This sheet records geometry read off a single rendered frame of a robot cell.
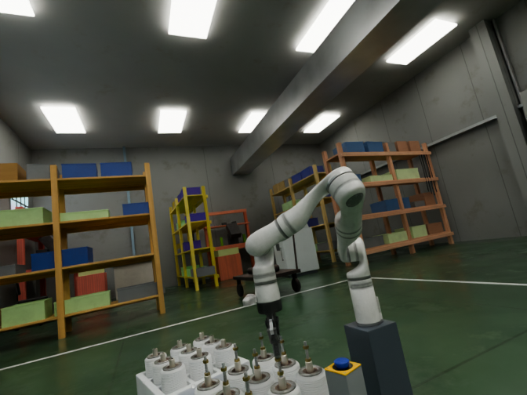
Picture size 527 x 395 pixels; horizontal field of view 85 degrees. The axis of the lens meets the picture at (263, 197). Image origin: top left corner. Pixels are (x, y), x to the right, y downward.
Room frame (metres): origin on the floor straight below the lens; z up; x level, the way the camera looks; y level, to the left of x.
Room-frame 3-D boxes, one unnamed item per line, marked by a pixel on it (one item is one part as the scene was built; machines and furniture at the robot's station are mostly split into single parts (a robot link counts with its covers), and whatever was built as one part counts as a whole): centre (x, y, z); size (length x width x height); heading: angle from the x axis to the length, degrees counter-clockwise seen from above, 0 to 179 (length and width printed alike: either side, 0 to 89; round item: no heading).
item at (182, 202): (7.38, 2.01, 1.17); 2.42 x 0.65 x 2.33; 24
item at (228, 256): (8.41, 1.05, 0.97); 1.46 x 1.30 x 1.94; 113
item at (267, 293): (0.92, 0.06, 0.53); 0.11 x 0.09 x 0.06; 86
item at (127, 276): (6.90, 3.25, 0.40); 2.30 x 0.74 x 0.80; 24
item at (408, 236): (6.38, -2.75, 1.26); 2.82 x 0.74 x 2.52; 114
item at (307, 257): (5.93, -0.42, 0.65); 0.73 x 0.62 x 1.30; 112
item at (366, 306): (1.20, -0.32, 0.39); 0.09 x 0.09 x 0.17; 24
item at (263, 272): (0.93, 0.04, 0.63); 0.09 x 0.07 x 0.15; 164
